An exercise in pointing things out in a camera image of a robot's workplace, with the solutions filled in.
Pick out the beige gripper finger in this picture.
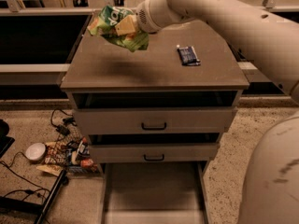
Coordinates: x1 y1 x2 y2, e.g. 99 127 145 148
115 15 138 35

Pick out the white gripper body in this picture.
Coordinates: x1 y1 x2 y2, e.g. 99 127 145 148
136 0 175 33

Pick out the green rice chip bag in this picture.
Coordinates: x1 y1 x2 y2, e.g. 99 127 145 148
88 6 149 52

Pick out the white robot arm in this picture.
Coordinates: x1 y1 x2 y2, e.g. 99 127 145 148
135 0 299 224

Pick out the top grey drawer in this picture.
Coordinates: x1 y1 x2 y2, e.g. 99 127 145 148
71 91 239 135

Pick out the grey drawer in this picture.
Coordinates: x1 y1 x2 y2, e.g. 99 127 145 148
89 133 219 163
100 161 210 224
71 91 239 135

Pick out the grey drawer cabinet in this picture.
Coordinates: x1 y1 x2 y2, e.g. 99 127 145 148
60 8 251 224

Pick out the middle grey drawer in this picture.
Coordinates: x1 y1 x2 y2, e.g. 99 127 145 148
89 133 219 163

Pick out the bottom grey drawer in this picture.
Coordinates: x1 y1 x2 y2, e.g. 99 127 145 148
100 161 210 224

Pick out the dark blue snack packet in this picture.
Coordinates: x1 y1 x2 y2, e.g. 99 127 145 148
177 46 201 66

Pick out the black power adapter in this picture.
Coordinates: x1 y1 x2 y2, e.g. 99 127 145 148
56 125 70 136

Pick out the white bowl on floor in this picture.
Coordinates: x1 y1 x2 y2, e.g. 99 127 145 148
25 143 46 161

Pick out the wire basket of snacks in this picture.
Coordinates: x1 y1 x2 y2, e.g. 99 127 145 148
36 138 99 176

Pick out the black stand frame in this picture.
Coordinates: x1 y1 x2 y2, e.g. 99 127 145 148
0 170 68 224

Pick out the black cable on floor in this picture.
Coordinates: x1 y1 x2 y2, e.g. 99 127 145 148
0 150 51 203

